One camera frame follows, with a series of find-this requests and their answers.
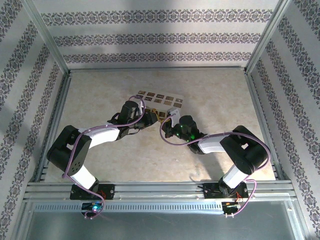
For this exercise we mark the aluminium corner post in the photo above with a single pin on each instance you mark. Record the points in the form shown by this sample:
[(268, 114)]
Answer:
[(267, 37), (47, 37)]

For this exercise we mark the white box with picture tiles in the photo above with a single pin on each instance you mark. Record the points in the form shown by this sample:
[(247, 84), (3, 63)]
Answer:
[(162, 97)]

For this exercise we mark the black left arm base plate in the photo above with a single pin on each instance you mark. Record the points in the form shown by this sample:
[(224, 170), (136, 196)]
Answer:
[(108, 192)]

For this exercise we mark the aluminium back frame rail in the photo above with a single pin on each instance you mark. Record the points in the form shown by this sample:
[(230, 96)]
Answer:
[(155, 68)]

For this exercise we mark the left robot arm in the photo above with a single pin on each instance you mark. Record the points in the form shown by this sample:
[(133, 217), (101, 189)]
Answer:
[(102, 136)]

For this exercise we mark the aluminium front frame rail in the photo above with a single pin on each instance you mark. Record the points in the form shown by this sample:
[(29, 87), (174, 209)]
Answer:
[(155, 190)]

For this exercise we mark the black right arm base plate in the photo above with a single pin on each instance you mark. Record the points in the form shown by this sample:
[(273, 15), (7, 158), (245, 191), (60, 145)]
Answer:
[(211, 191)]

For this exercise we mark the aluminium side frame rail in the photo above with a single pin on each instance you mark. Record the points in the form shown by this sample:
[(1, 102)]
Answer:
[(57, 112), (260, 112)]

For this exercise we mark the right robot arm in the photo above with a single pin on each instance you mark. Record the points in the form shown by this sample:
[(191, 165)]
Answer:
[(210, 146)]

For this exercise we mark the circuit board with lit LED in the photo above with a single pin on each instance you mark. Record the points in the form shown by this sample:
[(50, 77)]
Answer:
[(93, 207)]

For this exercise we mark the circuit board with orange part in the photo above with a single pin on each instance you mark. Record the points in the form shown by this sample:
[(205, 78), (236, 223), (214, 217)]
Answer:
[(232, 205)]

